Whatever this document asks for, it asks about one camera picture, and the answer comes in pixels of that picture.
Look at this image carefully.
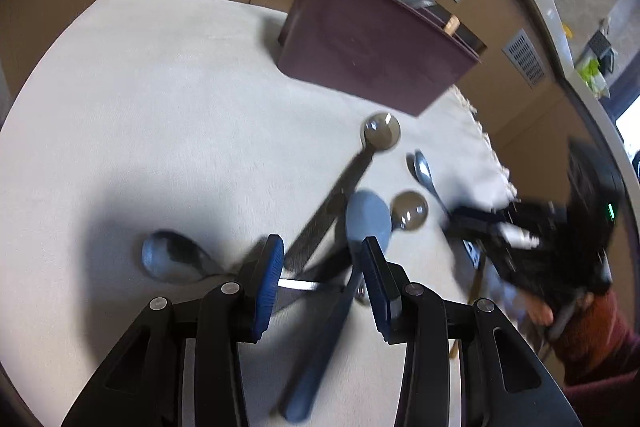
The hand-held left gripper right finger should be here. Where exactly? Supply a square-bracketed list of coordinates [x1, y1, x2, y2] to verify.
[363, 236, 583, 427]

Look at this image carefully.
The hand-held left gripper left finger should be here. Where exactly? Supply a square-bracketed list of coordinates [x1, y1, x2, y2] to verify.
[60, 234, 286, 427]

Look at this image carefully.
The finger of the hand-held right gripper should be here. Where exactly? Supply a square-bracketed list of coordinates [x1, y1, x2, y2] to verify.
[449, 205, 512, 229]
[446, 226, 506, 267]

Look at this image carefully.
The blue spoon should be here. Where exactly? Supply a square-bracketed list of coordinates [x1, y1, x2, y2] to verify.
[276, 189, 392, 424]

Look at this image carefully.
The maroon utensil holder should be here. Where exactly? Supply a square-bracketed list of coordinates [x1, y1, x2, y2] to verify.
[277, 0, 487, 118]

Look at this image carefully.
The person's right hand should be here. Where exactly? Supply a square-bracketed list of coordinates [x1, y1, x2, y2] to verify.
[524, 296, 557, 327]

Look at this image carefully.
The round metal soup spoon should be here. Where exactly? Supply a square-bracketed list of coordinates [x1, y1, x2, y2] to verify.
[389, 191, 430, 230]

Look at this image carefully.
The small metal spoon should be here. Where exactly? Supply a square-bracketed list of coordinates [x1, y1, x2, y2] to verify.
[411, 150, 455, 220]

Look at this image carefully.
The large metal spoon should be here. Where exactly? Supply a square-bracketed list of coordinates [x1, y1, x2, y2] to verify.
[141, 230, 347, 294]

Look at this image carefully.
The small grey vent grille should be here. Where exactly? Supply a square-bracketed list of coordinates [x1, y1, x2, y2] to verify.
[501, 29, 547, 88]

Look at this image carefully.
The yellow green bag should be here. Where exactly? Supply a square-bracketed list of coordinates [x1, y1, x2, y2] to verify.
[575, 58, 612, 98]

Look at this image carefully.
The person's maroon clothing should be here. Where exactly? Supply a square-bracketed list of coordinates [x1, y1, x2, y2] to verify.
[562, 372, 640, 427]

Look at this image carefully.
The black box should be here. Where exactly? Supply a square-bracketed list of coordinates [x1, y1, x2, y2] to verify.
[589, 31, 617, 72]

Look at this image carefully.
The cream fringed tablecloth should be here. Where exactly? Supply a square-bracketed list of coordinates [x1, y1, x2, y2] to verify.
[0, 0, 518, 427]

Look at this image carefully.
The round ladle with dark handle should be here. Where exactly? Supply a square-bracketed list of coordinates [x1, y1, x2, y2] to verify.
[284, 112, 402, 270]

